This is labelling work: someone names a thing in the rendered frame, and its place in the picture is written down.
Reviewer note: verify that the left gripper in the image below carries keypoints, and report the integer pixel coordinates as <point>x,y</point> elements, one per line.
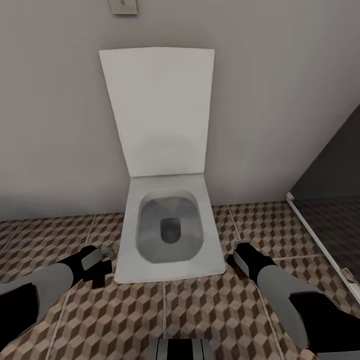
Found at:
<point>105,270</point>

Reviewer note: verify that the robot trunk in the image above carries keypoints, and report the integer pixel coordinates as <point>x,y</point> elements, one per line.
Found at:
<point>180,349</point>

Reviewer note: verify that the door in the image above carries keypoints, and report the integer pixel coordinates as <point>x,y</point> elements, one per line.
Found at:
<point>328,197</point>

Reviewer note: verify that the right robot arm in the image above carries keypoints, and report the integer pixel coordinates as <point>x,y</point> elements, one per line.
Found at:
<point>311,319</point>

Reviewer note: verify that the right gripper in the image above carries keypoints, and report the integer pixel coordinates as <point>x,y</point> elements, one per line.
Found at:
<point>232,261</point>

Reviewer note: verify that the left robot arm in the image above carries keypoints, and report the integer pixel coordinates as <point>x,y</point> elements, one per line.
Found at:
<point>25,301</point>

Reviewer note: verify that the mousetrap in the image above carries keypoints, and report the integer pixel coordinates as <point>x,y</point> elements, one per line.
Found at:
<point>240,273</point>
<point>98,283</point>

